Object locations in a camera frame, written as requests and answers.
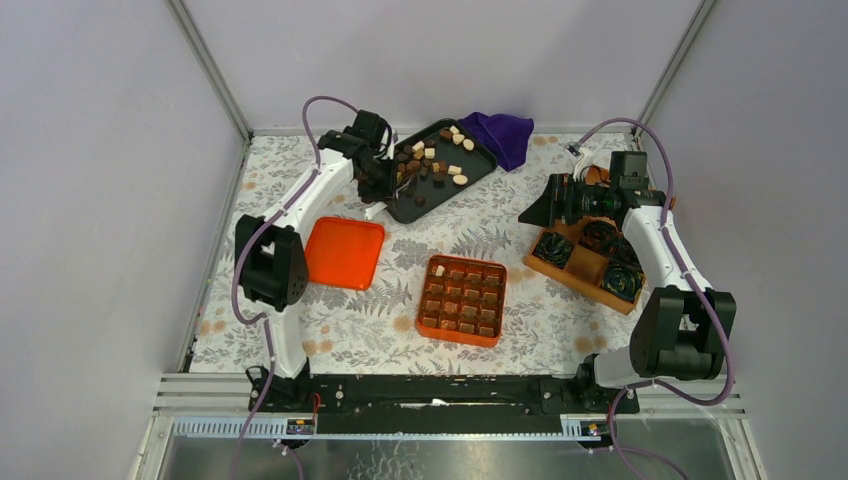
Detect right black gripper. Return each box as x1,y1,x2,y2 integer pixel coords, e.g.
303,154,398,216
518,173,616,228

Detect orange chocolate box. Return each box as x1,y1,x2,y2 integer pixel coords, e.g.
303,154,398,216
415,255,508,348

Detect white metal tongs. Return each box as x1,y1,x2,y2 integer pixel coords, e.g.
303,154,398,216
363,178,412,221

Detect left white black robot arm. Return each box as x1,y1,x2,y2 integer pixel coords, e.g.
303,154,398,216
230,110,398,411

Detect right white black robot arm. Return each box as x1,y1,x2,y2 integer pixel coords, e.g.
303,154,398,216
518,151,737,412

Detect black tray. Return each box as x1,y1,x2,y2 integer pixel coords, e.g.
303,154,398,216
387,118,497,224

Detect dark rolled cloth middle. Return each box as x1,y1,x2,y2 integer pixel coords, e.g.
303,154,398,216
579,220,620,256

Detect wooden compartment organizer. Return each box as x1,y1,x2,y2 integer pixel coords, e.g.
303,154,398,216
523,165,677,316

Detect orange box lid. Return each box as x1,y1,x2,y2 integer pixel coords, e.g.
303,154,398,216
305,217,385,291

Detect purple cloth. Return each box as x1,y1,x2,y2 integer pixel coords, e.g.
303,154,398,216
458,112,535,172

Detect dark rolled cloth front-right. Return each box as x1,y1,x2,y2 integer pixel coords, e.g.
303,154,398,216
600,263,644,303

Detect floral table mat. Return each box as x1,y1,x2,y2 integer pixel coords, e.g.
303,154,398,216
188,134,639,375

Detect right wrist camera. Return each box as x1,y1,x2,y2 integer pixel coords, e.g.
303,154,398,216
567,142,595,181

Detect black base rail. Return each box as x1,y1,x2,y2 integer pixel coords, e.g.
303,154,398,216
245,366,640,435

